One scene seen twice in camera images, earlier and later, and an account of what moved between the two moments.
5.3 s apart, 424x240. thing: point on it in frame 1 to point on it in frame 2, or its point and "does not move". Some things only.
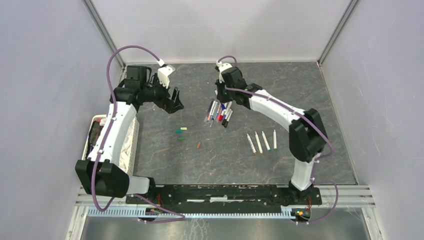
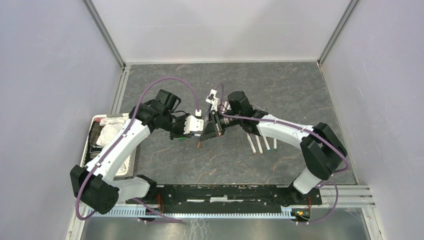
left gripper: [170, 106] to [180, 133]
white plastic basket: [129, 145] does not move
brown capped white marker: [251, 143] does not move
